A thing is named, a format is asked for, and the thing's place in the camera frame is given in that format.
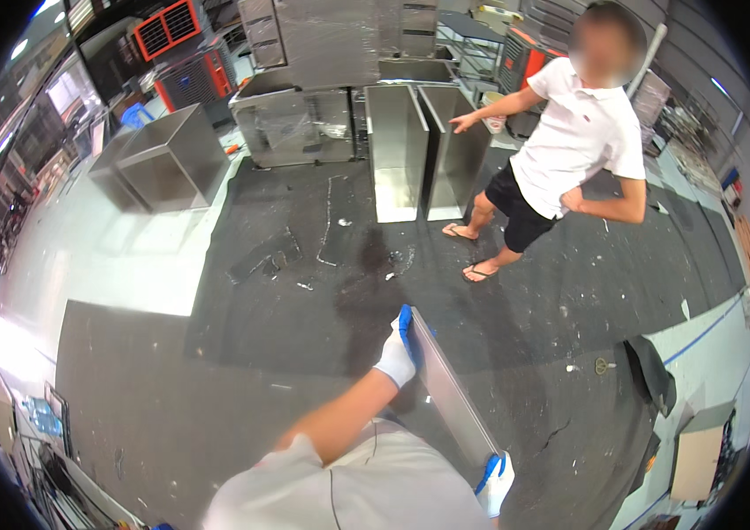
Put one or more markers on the person's right hand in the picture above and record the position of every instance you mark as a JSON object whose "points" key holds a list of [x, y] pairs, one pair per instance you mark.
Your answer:
{"points": [[499, 487]]}

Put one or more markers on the person's left hand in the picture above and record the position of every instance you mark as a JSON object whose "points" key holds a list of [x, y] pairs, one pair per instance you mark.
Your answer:
{"points": [[396, 358]]}

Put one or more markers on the person's left fingers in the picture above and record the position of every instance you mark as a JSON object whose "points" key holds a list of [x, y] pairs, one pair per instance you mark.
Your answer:
{"points": [[406, 328]]}

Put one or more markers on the person's right fingers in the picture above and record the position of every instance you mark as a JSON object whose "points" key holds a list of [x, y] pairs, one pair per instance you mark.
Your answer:
{"points": [[489, 474]]}

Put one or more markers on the long stainless steel panel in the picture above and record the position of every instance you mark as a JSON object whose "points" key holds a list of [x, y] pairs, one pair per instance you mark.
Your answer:
{"points": [[451, 391]]}

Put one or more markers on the person's body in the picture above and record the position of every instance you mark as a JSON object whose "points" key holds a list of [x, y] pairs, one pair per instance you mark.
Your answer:
{"points": [[375, 483]]}

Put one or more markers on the black floor mat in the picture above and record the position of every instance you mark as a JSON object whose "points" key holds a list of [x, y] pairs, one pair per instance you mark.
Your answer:
{"points": [[249, 331]]}

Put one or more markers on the stainless steel u-shaped panel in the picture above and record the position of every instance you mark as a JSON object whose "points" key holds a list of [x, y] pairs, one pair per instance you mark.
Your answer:
{"points": [[394, 152], [457, 159]]}

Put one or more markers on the black cloth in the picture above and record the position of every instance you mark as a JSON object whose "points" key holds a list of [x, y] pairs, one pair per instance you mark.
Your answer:
{"points": [[650, 374]]}

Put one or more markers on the cardboard box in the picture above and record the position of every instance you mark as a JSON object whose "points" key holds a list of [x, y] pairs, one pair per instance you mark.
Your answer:
{"points": [[699, 457]]}

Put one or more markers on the white plastic bucket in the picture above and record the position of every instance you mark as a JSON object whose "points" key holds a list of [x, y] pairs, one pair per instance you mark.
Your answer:
{"points": [[494, 116]]}

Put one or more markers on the low film-wrapped steel cabinet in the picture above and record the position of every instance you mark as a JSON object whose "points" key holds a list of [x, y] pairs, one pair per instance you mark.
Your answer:
{"points": [[288, 126]]}

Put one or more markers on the open stainless steel box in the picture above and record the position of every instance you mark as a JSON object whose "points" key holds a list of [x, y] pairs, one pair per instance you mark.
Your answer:
{"points": [[169, 159]]}

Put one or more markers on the orange and grey machine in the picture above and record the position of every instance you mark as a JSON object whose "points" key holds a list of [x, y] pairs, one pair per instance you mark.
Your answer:
{"points": [[527, 59]]}

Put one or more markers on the tall film-wrapped steel cabinet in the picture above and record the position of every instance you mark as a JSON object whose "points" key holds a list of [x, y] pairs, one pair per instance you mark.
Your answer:
{"points": [[335, 40]]}

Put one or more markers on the orange and black machine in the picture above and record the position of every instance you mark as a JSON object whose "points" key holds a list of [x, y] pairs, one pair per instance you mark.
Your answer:
{"points": [[192, 63]]}

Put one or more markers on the blue plastic stool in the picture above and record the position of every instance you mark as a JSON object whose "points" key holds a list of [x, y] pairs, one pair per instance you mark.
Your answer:
{"points": [[136, 116]]}

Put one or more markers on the white pipe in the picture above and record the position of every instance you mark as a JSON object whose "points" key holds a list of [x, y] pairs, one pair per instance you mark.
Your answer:
{"points": [[646, 59]]}

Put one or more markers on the pack of water bottles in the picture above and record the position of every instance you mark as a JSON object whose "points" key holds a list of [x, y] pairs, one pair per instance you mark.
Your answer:
{"points": [[42, 417]]}

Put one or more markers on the metal rack with clutter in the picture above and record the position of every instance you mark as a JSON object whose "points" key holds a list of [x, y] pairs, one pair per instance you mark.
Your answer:
{"points": [[56, 464]]}

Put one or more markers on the cluttered wall shelf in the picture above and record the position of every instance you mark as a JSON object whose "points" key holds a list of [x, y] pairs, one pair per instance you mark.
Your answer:
{"points": [[693, 139]]}

